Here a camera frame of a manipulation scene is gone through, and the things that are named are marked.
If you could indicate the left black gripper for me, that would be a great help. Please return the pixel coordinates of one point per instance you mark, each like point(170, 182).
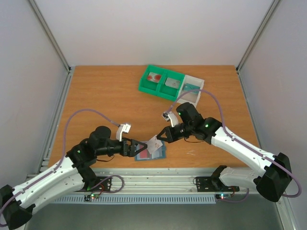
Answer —
point(126, 153)

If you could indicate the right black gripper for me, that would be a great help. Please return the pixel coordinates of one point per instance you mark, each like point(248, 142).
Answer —
point(171, 133)

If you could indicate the blue card holder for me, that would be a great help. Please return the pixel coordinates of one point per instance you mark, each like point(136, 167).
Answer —
point(159, 154)

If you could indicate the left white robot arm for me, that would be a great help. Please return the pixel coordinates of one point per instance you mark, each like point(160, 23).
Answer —
point(71, 173)

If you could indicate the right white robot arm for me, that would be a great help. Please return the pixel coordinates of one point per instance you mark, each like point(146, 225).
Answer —
point(268, 173)

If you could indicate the red card in holder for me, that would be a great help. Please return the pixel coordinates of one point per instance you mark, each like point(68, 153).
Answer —
point(144, 155)

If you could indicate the teal card in bin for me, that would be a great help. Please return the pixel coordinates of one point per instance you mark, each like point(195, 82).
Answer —
point(190, 87)

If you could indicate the grey flower card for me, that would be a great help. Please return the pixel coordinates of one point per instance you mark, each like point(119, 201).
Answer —
point(173, 83)

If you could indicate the red circle card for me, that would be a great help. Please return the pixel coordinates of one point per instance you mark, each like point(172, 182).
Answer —
point(154, 77)

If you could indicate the white bin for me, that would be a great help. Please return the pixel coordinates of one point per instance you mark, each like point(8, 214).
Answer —
point(188, 96)

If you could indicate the middle green bin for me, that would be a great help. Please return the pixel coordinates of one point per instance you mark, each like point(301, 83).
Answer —
point(168, 92)

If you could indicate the green bin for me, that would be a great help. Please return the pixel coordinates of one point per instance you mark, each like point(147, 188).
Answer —
point(149, 86)
point(168, 92)

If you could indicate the left green bin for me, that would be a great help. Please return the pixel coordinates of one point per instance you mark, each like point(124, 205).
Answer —
point(149, 86)

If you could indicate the left circuit board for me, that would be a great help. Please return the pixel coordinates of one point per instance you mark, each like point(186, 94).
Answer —
point(91, 197)

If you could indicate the circuit board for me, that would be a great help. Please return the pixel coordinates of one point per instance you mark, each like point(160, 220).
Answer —
point(223, 196)
point(91, 197)

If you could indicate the right circuit board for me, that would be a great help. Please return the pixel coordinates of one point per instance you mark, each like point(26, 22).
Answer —
point(223, 196)

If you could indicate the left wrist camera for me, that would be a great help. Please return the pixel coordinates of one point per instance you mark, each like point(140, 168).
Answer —
point(125, 127)

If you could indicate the front aluminium rail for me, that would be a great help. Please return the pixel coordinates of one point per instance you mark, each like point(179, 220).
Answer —
point(173, 180)

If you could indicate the aluminium rail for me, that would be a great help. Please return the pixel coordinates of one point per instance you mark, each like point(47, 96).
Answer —
point(53, 128)
point(249, 107)
point(173, 180)

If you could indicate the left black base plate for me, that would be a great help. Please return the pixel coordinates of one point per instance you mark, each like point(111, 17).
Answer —
point(105, 185)

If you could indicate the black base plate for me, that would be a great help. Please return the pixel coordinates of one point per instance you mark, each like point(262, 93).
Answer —
point(105, 185)
point(210, 184)

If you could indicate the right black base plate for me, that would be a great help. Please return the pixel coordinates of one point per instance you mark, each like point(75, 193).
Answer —
point(210, 184)

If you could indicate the grey slotted cable duct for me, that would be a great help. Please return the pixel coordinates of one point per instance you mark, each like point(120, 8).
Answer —
point(137, 199)

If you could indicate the left side aluminium rail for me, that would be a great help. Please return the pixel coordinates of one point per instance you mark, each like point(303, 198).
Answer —
point(53, 128)

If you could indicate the right side aluminium rail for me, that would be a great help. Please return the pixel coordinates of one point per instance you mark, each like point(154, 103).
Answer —
point(249, 107)

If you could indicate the right aluminium frame post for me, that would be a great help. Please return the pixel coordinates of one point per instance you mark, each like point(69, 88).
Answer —
point(258, 33)

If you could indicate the aluminium frame post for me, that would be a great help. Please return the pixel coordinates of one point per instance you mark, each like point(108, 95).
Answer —
point(37, 12)
point(258, 33)

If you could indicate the left aluminium frame post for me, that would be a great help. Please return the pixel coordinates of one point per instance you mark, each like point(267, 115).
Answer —
point(37, 12)

